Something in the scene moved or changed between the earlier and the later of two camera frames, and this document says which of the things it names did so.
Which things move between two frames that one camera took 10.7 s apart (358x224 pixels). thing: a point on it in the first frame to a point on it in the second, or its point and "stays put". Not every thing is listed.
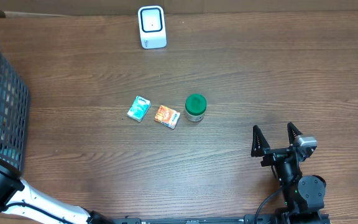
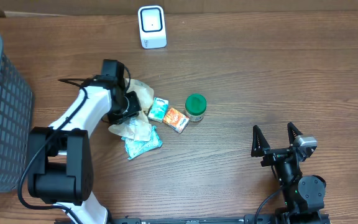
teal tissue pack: (139, 108) to (158, 109)
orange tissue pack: (167, 116) to (176, 119)
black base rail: (248, 219) stays put
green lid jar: (195, 106) stays put
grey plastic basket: (5, 109) stays put
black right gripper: (261, 149) stays put
